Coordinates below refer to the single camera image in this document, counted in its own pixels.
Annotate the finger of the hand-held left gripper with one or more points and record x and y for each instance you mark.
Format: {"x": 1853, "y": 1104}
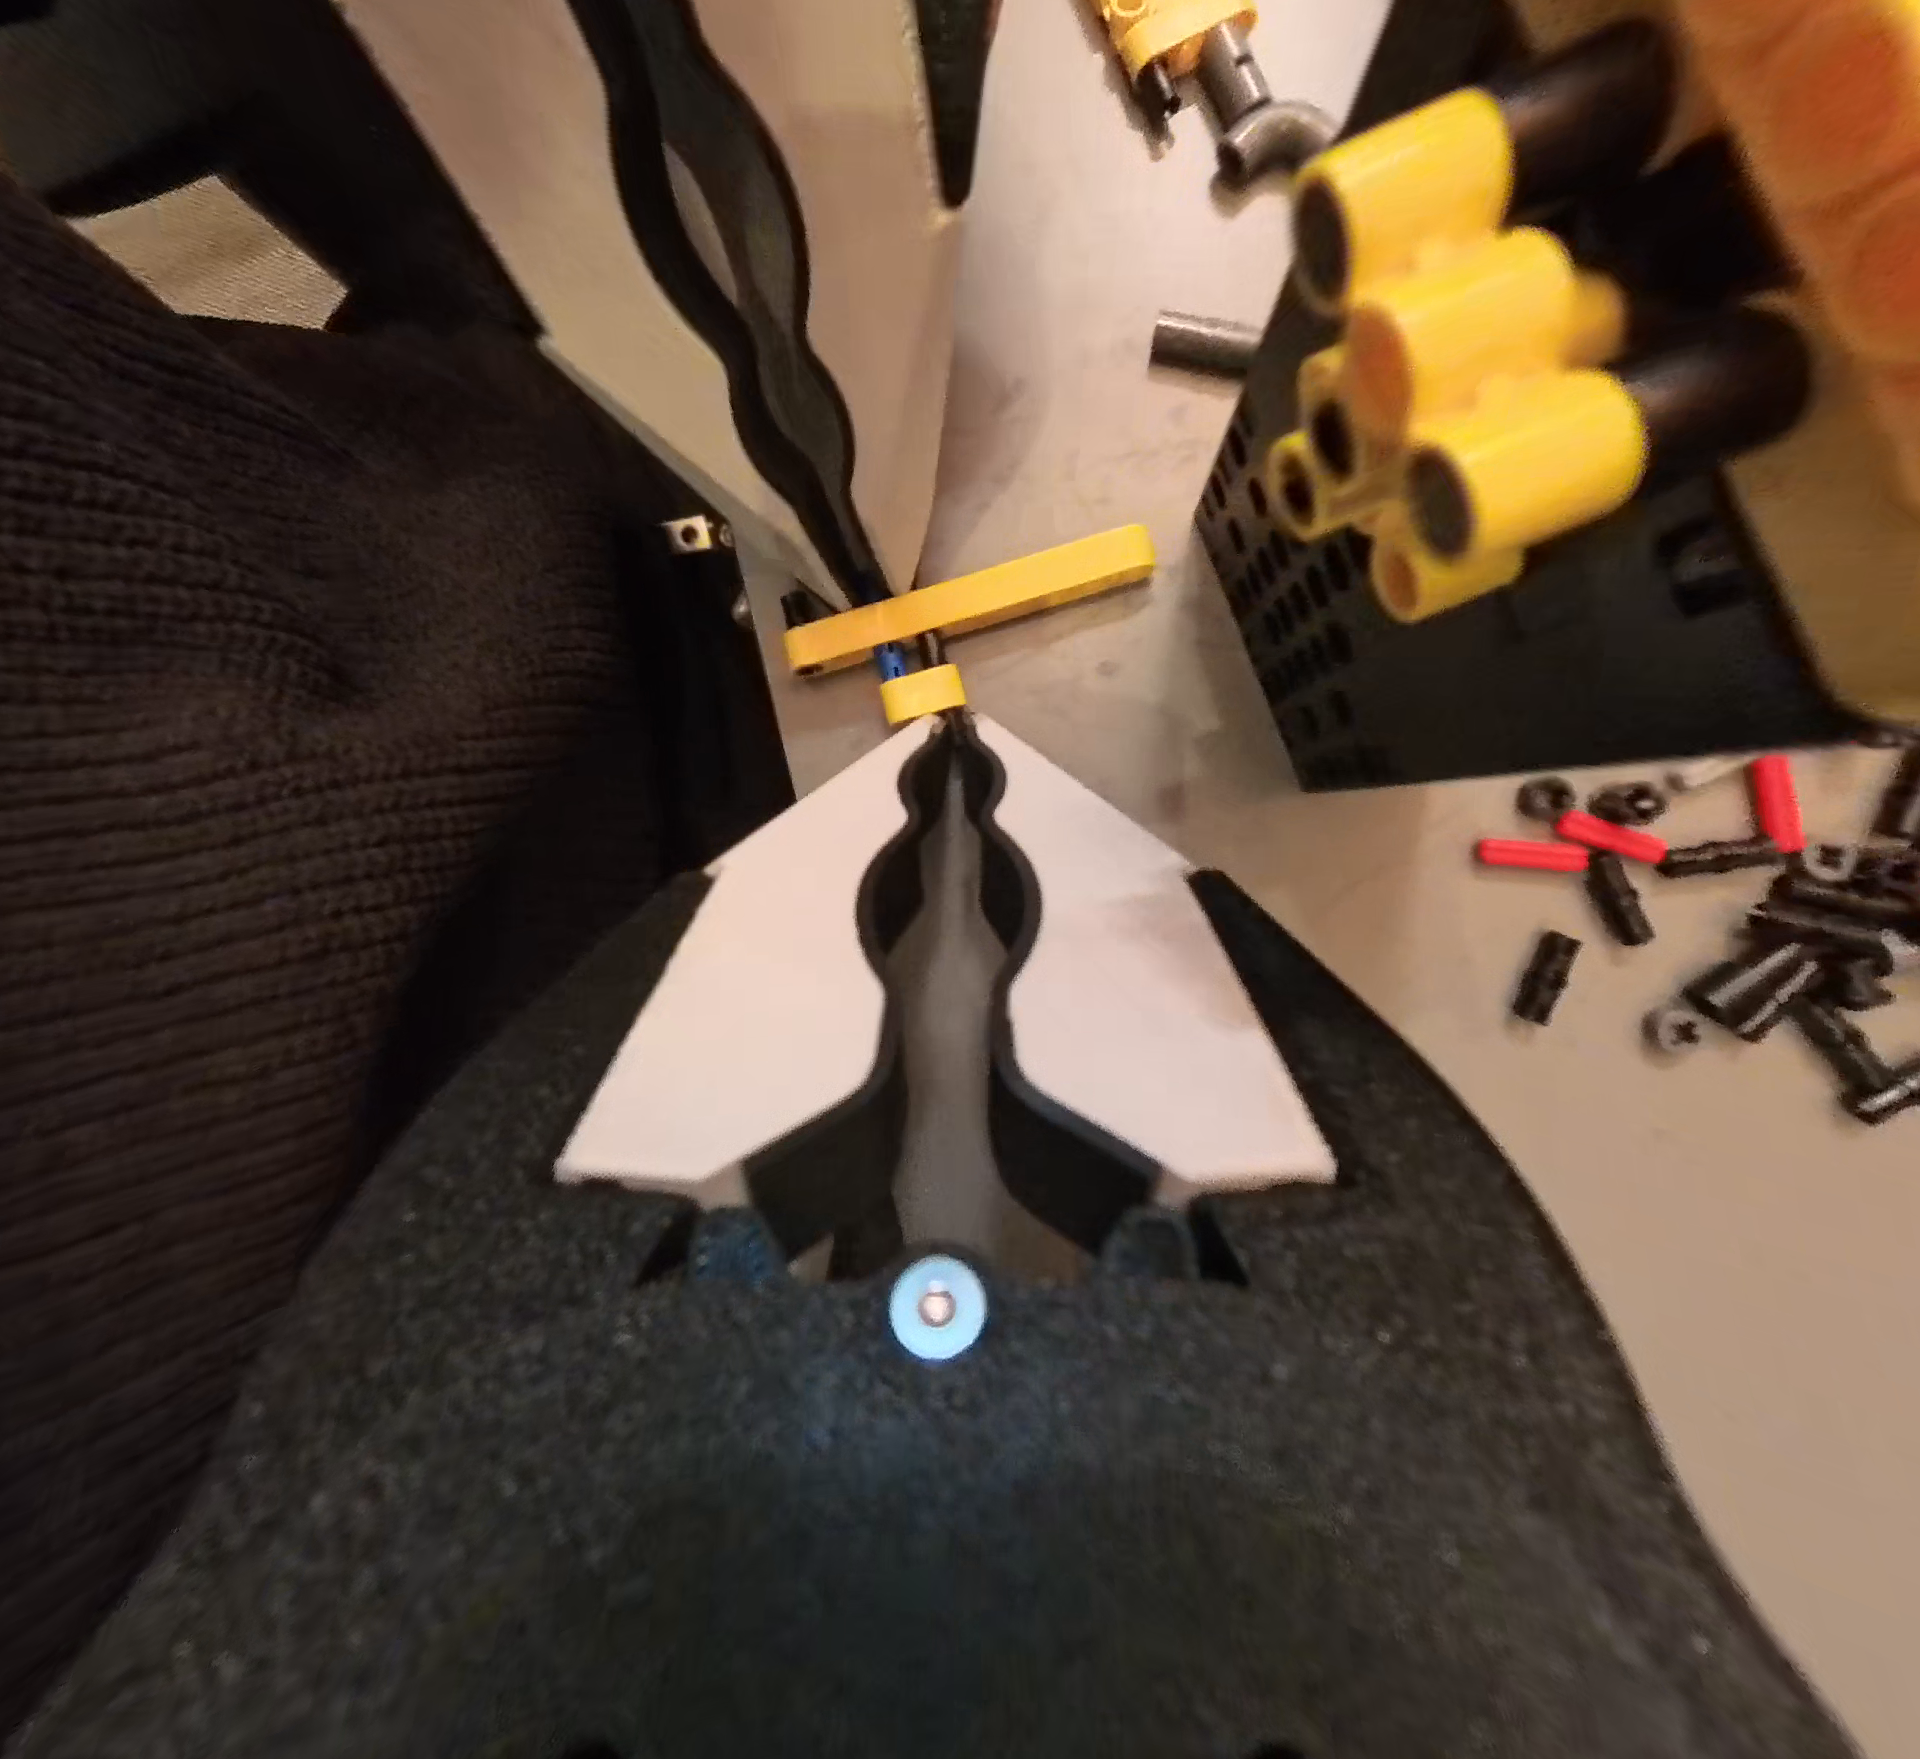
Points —
{"x": 494, "y": 184}
{"x": 808, "y": 109}

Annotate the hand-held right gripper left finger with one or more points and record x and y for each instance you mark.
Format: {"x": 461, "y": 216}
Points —
{"x": 720, "y": 1022}

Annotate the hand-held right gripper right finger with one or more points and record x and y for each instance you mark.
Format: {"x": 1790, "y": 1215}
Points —
{"x": 1170, "y": 1022}

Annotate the small yellow connector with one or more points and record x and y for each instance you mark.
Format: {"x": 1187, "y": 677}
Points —
{"x": 922, "y": 694}

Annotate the long yellow beam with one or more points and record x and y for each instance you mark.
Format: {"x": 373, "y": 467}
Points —
{"x": 990, "y": 597}

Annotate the black rectangular block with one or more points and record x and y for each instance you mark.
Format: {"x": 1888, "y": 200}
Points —
{"x": 1501, "y": 649}

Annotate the yellow toy brick assembly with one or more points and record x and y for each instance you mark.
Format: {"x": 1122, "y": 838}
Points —
{"x": 1575, "y": 289}

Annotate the grey elbow connector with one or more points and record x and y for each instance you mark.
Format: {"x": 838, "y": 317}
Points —
{"x": 1266, "y": 140}

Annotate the small metal buckle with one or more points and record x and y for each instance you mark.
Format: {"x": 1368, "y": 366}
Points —
{"x": 685, "y": 532}

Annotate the dark grey axle pin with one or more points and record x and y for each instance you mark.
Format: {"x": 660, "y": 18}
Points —
{"x": 1201, "y": 342}

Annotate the pile of black red pins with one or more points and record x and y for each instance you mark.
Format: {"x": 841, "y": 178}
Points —
{"x": 1725, "y": 919}

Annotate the person's dark sweater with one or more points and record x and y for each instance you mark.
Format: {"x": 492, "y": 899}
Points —
{"x": 224, "y": 739}

